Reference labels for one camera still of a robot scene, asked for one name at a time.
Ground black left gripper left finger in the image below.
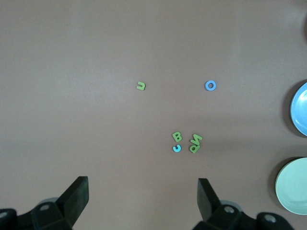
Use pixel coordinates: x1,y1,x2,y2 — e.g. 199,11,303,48
0,176,90,230

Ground green letter P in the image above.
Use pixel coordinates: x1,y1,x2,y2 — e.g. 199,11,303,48
189,142,201,154

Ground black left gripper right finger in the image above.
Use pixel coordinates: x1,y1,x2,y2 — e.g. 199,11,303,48
189,178,295,230

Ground blue plate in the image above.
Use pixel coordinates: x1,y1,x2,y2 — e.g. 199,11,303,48
290,82,307,137

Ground blue letter o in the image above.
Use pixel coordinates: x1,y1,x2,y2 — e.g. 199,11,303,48
204,80,217,92

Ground light green plate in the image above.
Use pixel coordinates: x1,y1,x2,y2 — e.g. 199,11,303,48
275,157,307,215

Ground brown table cover sheet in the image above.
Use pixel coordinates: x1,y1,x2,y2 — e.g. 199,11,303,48
0,0,307,230

